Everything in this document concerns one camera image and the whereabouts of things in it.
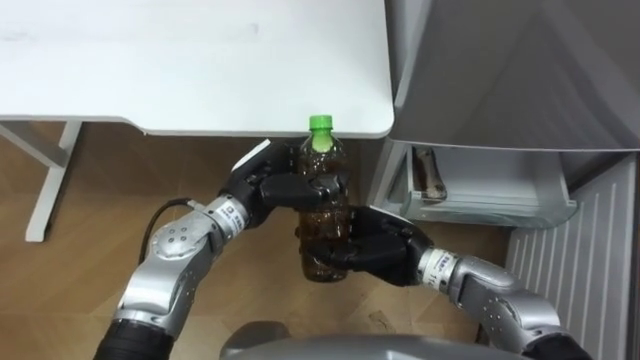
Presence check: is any brown tea bottle green cap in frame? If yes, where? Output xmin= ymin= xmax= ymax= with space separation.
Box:
xmin=296 ymin=114 xmax=353 ymax=284

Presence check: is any clear plastic fridge drawer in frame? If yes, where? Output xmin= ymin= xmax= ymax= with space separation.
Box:
xmin=398 ymin=143 xmax=580 ymax=230

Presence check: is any white desk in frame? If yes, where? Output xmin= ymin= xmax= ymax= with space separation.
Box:
xmin=0 ymin=0 xmax=396 ymax=244

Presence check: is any grey fridge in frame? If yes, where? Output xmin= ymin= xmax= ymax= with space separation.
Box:
xmin=367 ymin=0 xmax=640 ymax=236

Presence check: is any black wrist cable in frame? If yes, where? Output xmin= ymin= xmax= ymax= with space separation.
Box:
xmin=138 ymin=197 xmax=206 ymax=266

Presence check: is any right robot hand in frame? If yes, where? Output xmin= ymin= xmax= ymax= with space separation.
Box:
xmin=294 ymin=204 xmax=435 ymax=288

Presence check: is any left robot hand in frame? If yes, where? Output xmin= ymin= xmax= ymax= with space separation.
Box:
xmin=218 ymin=138 xmax=351 ymax=229

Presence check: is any robot body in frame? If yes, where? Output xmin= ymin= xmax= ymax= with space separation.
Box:
xmin=218 ymin=319 xmax=534 ymax=360

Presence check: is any brown oblong item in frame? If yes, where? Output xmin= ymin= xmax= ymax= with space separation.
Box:
xmin=412 ymin=147 xmax=449 ymax=202

